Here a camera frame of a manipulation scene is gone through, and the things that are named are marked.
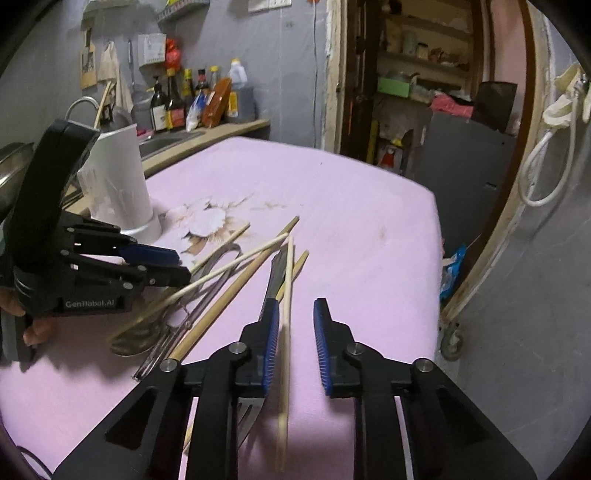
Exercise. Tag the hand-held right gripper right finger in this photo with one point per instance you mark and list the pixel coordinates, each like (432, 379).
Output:
(322, 346)

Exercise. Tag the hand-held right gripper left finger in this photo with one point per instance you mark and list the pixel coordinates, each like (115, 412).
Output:
(272, 346)

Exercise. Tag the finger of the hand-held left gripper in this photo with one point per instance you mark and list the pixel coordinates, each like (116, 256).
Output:
(144, 253)
(161, 277)

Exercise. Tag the pale chopstick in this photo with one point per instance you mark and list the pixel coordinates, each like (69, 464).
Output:
(285, 369)
(251, 252)

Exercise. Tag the metal spoon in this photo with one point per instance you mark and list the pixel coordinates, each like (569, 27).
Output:
(134, 337)

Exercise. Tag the bamboo chopstick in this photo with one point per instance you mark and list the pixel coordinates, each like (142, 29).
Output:
(296, 267)
(226, 244)
(235, 286)

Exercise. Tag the white plastic utensil holder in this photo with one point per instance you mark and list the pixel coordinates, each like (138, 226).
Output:
(120, 184)

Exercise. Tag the metal peeler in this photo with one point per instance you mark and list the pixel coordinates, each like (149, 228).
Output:
(159, 355)

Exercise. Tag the person's left hand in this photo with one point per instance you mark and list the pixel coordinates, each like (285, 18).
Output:
(39, 330)

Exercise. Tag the silver faucet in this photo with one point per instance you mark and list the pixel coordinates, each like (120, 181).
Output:
(81, 102)

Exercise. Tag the kitchen sink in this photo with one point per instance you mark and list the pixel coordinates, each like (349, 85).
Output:
(166, 141)

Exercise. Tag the wooden counter edge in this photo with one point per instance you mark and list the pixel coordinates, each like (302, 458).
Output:
(207, 143)

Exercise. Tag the caster wheel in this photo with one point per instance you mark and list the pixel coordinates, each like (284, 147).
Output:
(452, 342)

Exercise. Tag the pink floral tablecloth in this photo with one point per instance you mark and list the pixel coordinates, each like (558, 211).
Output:
(346, 207)

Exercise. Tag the hanging wooden cutting board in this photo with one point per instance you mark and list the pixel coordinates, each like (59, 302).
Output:
(87, 60)

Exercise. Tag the hanging beige towel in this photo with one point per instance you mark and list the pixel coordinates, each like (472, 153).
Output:
(111, 69)

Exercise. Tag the dark soy sauce bottle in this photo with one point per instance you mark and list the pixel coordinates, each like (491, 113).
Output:
(159, 106)

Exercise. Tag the blue snack packet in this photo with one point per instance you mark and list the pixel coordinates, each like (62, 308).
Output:
(452, 277)

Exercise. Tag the blue and white packet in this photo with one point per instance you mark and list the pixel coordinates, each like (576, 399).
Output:
(196, 110)

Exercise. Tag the tall dark sauce bottle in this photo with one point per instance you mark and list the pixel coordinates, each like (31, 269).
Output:
(174, 104)

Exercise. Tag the orange-brown packet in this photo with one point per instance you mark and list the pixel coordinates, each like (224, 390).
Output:
(217, 104)

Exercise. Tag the yellow-capped sauce bottle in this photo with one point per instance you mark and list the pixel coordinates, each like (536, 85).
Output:
(188, 85)

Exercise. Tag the grey container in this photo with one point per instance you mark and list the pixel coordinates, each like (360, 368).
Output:
(244, 106)

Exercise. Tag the red-capped sauce bottle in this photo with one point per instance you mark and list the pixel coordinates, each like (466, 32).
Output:
(202, 82)

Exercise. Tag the small clear sauce bottle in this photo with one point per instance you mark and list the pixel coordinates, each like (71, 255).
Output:
(214, 76)

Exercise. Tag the red hanging ornament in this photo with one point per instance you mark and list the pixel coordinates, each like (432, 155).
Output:
(171, 53)

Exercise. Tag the red bottle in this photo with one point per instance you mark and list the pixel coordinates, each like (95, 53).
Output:
(388, 158)

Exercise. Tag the white jug with yellow cap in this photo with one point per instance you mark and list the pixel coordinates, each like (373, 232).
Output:
(238, 74)

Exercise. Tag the grey cabinet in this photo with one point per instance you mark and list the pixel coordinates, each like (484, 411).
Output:
(461, 184)

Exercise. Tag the green box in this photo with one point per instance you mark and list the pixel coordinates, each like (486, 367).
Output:
(395, 86)

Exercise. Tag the pink cloth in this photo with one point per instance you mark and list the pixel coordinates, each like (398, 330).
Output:
(452, 107)

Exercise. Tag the black board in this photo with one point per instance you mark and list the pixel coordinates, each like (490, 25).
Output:
(496, 99)

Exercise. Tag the wooden shelving unit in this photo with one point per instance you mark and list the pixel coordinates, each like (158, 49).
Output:
(434, 60)

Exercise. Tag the white wall container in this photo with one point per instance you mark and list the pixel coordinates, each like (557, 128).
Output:
(150, 48)

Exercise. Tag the wooden door frame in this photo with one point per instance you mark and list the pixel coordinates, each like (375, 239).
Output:
(334, 69)

